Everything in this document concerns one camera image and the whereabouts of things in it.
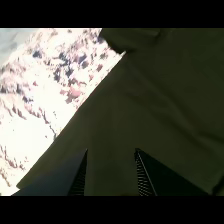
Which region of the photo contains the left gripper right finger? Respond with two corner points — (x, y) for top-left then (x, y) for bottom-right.
(134, 148), (208, 197)

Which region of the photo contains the dark green garment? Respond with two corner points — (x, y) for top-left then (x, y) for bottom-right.
(16, 27), (224, 197)

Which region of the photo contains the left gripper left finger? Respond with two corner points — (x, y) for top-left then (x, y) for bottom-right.
(13, 148), (89, 197)

